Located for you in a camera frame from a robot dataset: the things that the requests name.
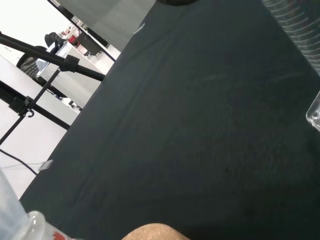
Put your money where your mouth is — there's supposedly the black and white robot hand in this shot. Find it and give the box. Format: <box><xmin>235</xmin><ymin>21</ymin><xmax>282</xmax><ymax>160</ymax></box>
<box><xmin>159</xmin><ymin>0</ymin><xmax>199</xmax><ymax>6</ymax></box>

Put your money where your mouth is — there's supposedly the clear cloth clip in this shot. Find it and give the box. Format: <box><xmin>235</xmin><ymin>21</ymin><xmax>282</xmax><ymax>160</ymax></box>
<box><xmin>37</xmin><ymin>159</ymin><xmax>55</xmax><ymax>172</ymax></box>
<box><xmin>133</xmin><ymin>23</ymin><xmax>146</xmax><ymax>35</ymax></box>

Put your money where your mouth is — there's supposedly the black bench cloth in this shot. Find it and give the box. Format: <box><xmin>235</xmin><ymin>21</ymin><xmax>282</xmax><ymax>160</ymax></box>
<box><xmin>19</xmin><ymin>0</ymin><xmax>320</xmax><ymax>240</ymax></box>

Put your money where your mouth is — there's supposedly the black tripod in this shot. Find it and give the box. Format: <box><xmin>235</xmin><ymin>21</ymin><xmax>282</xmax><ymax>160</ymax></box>
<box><xmin>0</xmin><ymin>30</ymin><xmax>106</xmax><ymax>151</ymax></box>

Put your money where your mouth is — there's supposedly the person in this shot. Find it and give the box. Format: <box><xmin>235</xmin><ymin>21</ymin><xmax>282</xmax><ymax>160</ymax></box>
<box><xmin>15</xmin><ymin>31</ymin><xmax>64</xmax><ymax>85</ymax></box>

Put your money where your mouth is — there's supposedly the clear round-bottom flask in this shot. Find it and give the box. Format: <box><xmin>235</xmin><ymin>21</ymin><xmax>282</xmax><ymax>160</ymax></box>
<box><xmin>14</xmin><ymin>210</ymin><xmax>74</xmax><ymax>240</ymax></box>

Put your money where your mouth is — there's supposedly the translucent plastic funnel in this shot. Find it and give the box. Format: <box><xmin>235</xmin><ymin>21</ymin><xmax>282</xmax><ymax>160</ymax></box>
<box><xmin>0</xmin><ymin>164</ymin><xmax>29</xmax><ymax>240</ymax></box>

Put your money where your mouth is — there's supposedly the black floor cable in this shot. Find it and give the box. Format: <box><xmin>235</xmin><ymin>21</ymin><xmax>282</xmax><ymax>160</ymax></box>
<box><xmin>0</xmin><ymin>148</ymin><xmax>39</xmax><ymax>176</ymax></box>

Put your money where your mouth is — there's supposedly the cork ring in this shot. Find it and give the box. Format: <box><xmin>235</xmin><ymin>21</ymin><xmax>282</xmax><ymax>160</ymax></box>
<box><xmin>120</xmin><ymin>222</ymin><xmax>194</xmax><ymax>240</ymax></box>

